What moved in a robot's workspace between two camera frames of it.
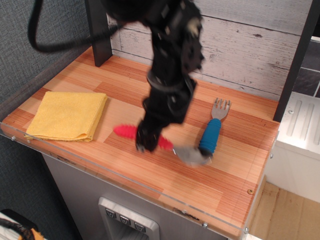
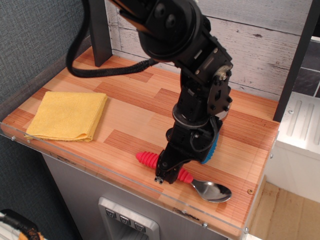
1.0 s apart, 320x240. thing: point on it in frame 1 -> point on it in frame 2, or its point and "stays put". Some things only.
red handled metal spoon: [189, 156] -> [211, 191]
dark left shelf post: [100, 31] stays put
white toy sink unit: [294, 161] stays put
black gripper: [170, 94] -> [195, 143]
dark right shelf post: [297, 62] stays put
